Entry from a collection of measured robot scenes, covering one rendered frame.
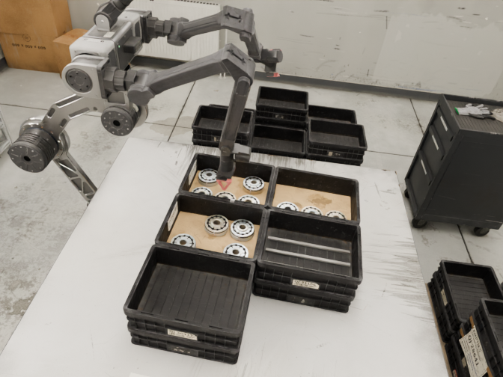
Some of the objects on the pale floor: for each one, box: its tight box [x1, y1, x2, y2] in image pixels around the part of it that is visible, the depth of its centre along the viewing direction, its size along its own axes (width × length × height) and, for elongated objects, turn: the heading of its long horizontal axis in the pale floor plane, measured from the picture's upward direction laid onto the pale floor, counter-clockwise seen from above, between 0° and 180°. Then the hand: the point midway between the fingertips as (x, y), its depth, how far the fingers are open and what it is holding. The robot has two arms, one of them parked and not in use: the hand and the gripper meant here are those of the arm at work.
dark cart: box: [404, 94, 503, 236], centre depth 289 cm, size 60×45×90 cm
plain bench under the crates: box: [0, 137, 449, 377], centre depth 206 cm, size 160×160×70 cm
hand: (225, 184), depth 182 cm, fingers open, 6 cm apart
